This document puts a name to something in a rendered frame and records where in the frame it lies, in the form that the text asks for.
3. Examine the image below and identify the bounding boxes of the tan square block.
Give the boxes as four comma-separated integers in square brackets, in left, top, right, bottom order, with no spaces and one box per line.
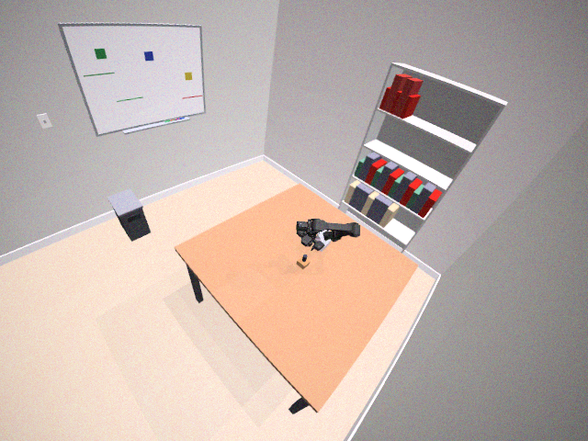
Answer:
[297,257,311,270]

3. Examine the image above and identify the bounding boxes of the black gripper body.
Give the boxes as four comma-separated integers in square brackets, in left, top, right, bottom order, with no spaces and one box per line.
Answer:
[296,231,324,251]

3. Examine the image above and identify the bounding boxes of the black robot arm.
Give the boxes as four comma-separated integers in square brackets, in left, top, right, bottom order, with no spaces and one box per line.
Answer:
[296,219,360,247]

